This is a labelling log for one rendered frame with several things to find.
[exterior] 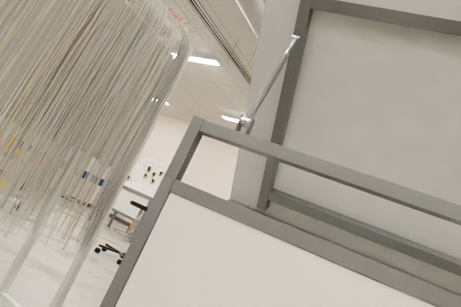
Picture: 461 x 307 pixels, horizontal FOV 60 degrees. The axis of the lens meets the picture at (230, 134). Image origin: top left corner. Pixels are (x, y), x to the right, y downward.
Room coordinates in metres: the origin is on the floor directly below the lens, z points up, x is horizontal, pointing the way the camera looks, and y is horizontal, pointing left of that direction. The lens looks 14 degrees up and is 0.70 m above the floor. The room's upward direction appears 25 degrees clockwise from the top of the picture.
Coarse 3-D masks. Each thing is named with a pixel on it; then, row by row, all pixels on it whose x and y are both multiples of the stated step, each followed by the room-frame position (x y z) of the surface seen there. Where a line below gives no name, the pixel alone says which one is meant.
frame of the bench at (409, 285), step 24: (168, 192) 1.16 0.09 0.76; (192, 192) 1.13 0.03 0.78; (144, 216) 1.17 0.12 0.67; (240, 216) 1.07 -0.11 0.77; (264, 216) 1.04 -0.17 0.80; (144, 240) 1.16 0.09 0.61; (288, 240) 1.01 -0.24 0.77; (312, 240) 0.99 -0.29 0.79; (120, 264) 1.17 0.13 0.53; (360, 264) 0.94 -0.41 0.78; (120, 288) 1.16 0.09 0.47; (408, 288) 0.90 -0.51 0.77; (432, 288) 0.88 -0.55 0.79
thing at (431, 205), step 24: (192, 120) 1.17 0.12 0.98; (240, 120) 1.12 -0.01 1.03; (192, 144) 1.16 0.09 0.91; (240, 144) 1.10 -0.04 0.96; (264, 144) 1.08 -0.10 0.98; (168, 168) 1.17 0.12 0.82; (312, 168) 1.02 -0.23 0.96; (336, 168) 0.99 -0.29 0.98; (384, 192) 0.94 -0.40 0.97; (408, 192) 0.92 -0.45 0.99; (456, 216) 0.88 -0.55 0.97
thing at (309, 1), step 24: (312, 0) 1.15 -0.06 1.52; (336, 0) 1.11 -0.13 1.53; (408, 24) 1.04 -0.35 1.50; (432, 24) 1.00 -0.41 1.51; (456, 24) 0.97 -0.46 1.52; (288, 72) 1.30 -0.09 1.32; (288, 96) 1.34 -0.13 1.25; (264, 192) 1.57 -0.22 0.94; (312, 216) 1.50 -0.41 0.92; (336, 216) 1.46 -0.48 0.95; (384, 240) 1.39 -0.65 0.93; (408, 240) 1.37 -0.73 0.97; (432, 264) 1.33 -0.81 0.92; (456, 264) 1.29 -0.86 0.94
